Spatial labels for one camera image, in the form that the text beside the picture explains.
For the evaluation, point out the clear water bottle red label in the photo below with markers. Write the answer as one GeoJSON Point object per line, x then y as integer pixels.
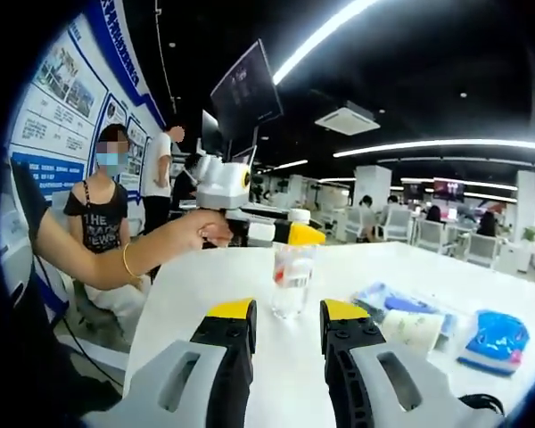
{"type": "Point", "coordinates": [292, 276]}

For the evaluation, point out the row of white office chairs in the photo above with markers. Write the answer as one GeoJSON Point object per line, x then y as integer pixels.
{"type": "Point", "coordinates": [399, 223]}

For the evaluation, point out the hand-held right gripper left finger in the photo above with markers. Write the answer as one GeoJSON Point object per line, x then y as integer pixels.
{"type": "Point", "coordinates": [196, 383]}

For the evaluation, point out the blue white wall poster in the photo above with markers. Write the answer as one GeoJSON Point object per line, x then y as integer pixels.
{"type": "Point", "coordinates": [58, 111]}

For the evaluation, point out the person's left hand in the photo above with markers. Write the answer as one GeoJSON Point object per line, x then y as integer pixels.
{"type": "Point", "coordinates": [203, 229]}

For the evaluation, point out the white pillar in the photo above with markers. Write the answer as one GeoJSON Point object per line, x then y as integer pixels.
{"type": "Point", "coordinates": [526, 200]}
{"type": "Point", "coordinates": [372, 183]}

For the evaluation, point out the green potted plant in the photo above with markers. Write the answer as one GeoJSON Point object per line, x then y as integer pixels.
{"type": "Point", "coordinates": [530, 234]}

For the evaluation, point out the white paper cup green print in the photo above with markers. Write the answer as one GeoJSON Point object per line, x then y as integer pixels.
{"type": "Point", "coordinates": [412, 330]}

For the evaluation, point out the long ceiling light strip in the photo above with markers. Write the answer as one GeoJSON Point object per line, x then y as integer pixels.
{"type": "Point", "coordinates": [316, 40]}
{"type": "Point", "coordinates": [441, 145]}

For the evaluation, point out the wall screen red picture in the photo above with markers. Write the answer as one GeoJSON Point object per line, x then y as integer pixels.
{"type": "Point", "coordinates": [449, 189]}

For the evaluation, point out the hanging black monitor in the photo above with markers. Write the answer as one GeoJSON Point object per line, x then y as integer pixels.
{"type": "Point", "coordinates": [249, 93]}

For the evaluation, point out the ceiling air conditioner vent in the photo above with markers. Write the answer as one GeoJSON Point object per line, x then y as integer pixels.
{"type": "Point", "coordinates": [348, 118]}

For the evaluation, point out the wet wipes pack blue lid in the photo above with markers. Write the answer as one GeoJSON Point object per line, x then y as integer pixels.
{"type": "Point", "coordinates": [405, 303]}

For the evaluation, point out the white table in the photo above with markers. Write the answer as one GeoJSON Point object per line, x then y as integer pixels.
{"type": "Point", "coordinates": [290, 361]}

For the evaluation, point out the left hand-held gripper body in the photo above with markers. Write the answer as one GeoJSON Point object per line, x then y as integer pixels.
{"type": "Point", "coordinates": [225, 187]}

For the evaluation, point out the blue tissue pack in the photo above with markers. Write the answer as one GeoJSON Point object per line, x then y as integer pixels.
{"type": "Point", "coordinates": [495, 341]}

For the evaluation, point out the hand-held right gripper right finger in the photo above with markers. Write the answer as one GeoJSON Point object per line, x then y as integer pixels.
{"type": "Point", "coordinates": [365, 388]}

